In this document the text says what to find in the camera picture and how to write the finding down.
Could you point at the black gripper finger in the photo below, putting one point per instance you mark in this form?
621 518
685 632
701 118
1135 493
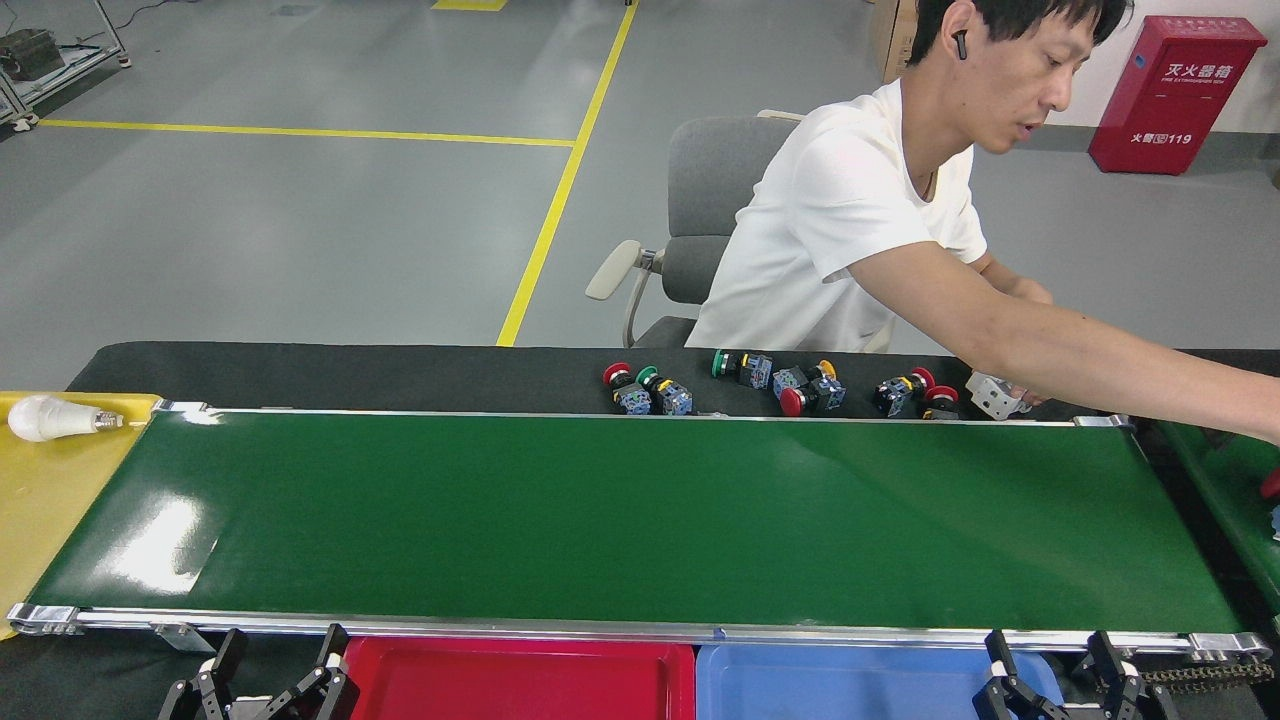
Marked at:
1125 695
320 695
1005 700
205 695

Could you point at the white circuit breaker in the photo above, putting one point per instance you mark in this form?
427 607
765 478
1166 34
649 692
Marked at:
990 395

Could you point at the person's left forearm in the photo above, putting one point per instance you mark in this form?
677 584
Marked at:
1025 290

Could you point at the person's right forearm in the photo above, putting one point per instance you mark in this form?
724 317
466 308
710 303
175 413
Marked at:
1150 375

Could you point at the green infeed conveyor belt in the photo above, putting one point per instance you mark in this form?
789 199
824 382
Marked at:
1220 490

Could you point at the yellow plastic tray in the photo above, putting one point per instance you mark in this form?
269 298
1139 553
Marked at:
50 500

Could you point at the long green conveyor belt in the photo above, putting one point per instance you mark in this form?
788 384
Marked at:
600 500

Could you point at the person's left hand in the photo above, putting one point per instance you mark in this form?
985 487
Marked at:
1028 396

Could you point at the blue plastic bin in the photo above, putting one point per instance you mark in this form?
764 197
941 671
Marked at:
850 690

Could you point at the red plastic bin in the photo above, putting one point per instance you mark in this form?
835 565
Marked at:
520 685

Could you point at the white light bulb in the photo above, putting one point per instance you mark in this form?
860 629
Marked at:
45 418

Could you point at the person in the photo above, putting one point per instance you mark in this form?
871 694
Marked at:
830 230

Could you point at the red fire extinguisher box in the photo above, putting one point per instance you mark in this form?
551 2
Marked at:
1170 100

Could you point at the grey office chair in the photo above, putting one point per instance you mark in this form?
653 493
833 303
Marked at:
710 170

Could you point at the metal wheeled rack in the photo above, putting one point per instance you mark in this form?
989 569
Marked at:
75 65

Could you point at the black earbud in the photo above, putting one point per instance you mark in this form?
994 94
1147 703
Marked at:
960 45

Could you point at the dark grey box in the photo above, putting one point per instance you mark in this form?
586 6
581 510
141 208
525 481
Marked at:
30 52

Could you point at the brown cardboard box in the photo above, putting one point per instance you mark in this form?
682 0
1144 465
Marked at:
895 40

